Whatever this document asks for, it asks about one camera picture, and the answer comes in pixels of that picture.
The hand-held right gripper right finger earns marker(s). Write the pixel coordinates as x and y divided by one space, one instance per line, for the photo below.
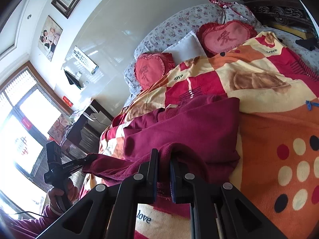
173 190

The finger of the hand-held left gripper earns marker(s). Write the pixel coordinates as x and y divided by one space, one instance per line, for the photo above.
87 160

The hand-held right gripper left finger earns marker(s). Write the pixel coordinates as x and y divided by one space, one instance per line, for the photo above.
149 174

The maroon fleece garment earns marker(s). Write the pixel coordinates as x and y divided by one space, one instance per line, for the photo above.
194 129

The person's left forearm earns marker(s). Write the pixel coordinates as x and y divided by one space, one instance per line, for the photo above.
25 226

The person's left hand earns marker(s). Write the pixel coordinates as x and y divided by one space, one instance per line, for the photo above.
73 191

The dark wooden desk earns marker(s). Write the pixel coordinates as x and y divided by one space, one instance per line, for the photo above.
82 132

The printed picture box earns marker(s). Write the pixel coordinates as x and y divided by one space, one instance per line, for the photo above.
58 129

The wooden framed window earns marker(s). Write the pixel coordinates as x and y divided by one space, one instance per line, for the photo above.
20 129

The white desk object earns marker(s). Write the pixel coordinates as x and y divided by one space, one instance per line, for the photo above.
91 112

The black hanging cloth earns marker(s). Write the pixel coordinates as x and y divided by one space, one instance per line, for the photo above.
72 78

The eye chart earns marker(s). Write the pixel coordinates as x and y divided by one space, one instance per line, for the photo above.
83 58

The small red heart pillow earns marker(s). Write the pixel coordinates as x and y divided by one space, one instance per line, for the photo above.
149 69

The white pillow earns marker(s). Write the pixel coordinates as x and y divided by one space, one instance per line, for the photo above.
187 47

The printed orange red blanket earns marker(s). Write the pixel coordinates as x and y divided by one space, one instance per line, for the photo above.
261 79

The large red heart pillow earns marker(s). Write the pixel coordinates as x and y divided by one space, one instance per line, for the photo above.
224 37

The red floral cloth bundle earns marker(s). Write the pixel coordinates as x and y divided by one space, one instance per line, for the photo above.
219 2

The floral bed sheet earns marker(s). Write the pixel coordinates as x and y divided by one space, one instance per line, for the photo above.
299 53

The black object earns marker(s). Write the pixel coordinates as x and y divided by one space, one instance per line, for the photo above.
307 42

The dark carved wooden cabinet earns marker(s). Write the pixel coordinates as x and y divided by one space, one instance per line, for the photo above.
279 12

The red wall sign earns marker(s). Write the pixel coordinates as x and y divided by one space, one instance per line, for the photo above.
67 101

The wall poster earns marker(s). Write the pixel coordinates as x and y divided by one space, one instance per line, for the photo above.
49 37

